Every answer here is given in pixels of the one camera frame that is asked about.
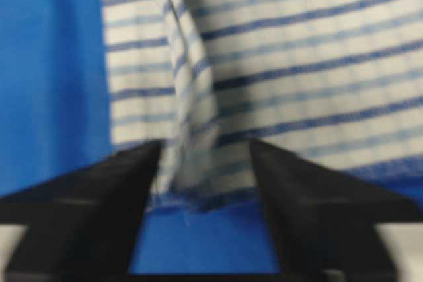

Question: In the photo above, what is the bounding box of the blue white striped towel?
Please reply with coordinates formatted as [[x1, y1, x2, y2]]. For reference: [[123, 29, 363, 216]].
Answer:
[[101, 0, 422, 207]]

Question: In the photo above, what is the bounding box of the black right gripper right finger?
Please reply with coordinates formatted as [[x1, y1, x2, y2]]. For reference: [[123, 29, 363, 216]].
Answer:
[[249, 140, 422, 281]]

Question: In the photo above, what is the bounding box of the blue table cloth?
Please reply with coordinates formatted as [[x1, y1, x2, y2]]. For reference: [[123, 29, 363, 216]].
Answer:
[[0, 0, 423, 275]]

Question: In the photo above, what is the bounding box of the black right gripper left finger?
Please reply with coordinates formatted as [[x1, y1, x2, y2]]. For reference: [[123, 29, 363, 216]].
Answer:
[[1, 141, 162, 281]]

